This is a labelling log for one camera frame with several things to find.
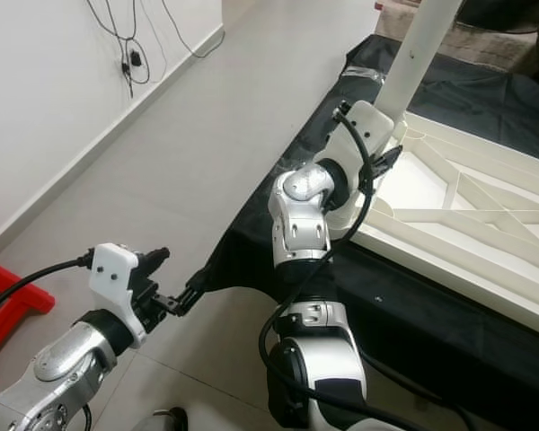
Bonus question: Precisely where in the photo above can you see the white plastic table leg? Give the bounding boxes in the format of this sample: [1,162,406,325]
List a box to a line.
[373,0,464,122]

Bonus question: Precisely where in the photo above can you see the white plastic table top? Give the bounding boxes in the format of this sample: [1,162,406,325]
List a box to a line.
[350,112,539,340]

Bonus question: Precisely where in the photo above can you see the clear tape patch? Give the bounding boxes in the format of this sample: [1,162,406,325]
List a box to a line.
[346,65,387,82]

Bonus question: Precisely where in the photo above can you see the black left robot foot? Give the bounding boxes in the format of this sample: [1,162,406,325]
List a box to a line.
[130,406,190,431]

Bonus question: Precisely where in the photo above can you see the red plastic stool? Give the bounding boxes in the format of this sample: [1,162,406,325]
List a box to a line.
[0,256,57,391]

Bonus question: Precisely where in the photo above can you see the grey stone ledge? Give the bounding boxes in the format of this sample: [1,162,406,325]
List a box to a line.
[377,0,539,68]

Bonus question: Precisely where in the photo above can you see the black tablecloth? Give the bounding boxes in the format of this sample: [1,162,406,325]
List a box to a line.
[202,34,539,430]

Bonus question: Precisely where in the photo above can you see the dark bag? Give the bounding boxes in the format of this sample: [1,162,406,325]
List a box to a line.
[454,0,539,28]

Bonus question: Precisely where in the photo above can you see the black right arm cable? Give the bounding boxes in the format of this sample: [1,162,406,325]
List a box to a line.
[256,103,477,431]

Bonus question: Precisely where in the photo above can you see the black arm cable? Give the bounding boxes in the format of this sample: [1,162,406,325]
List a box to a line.
[256,103,477,431]
[0,256,95,320]

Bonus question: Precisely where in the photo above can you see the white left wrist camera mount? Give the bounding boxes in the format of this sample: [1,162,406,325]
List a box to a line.
[87,242,149,347]

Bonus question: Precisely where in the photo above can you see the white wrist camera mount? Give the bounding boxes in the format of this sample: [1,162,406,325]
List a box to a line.
[314,101,396,203]
[87,242,149,347]

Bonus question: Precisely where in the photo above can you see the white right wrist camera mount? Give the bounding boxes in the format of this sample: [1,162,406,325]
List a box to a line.
[314,101,396,203]

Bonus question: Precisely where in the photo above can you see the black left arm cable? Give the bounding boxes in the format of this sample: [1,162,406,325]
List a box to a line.
[0,256,95,320]

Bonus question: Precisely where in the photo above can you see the black wall cable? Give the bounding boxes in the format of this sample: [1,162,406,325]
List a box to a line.
[85,0,225,98]

